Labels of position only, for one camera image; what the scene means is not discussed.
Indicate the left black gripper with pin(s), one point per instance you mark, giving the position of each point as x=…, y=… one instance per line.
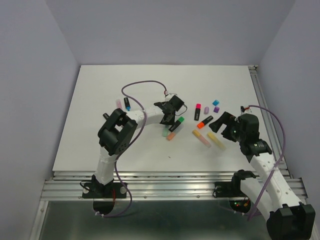
x=171, y=122

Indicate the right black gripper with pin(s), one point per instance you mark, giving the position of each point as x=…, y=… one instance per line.
x=227, y=119

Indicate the purple highlighter cap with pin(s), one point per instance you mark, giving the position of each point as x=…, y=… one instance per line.
x=216, y=109

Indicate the blue highlighter cap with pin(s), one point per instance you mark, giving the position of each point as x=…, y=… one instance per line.
x=215, y=102

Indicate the pastel green highlighter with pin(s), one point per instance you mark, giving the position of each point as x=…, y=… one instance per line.
x=165, y=131

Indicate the pastel purple cap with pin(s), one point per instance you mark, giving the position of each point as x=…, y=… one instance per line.
x=206, y=110

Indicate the black highlighter blue tip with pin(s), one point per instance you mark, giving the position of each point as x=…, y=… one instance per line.
x=127, y=103

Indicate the pastel purple highlighter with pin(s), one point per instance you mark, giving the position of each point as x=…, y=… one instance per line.
x=118, y=103

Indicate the black highlighter purple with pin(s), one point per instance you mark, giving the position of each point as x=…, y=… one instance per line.
x=106, y=116

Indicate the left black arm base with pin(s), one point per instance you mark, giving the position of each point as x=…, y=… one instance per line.
x=110, y=192

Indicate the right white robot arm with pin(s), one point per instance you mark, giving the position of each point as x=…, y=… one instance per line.
x=286, y=216

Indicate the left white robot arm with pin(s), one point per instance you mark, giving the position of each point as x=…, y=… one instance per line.
x=116, y=136

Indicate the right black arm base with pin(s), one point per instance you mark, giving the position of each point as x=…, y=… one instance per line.
x=228, y=189

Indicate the black highlighter green cap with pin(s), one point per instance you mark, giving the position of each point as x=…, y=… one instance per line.
x=176, y=124

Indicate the pastel orange highlighter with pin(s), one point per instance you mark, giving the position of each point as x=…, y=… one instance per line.
x=175, y=132

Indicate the black highlighter orange cap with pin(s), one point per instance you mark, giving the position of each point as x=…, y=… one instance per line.
x=204, y=122

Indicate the pastel yellow highlighter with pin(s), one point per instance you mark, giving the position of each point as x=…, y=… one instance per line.
x=216, y=141

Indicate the black highlighter pink cap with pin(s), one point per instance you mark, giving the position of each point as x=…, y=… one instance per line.
x=197, y=111

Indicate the pastel pink highlighter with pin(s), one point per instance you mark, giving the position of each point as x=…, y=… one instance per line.
x=200, y=137

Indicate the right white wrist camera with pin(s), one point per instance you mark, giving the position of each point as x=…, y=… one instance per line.
x=245, y=110

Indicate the aluminium rail right side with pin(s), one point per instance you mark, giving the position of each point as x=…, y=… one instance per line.
x=268, y=118

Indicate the aluminium frame rail front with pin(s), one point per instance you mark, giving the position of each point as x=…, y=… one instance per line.
x=144, y=186

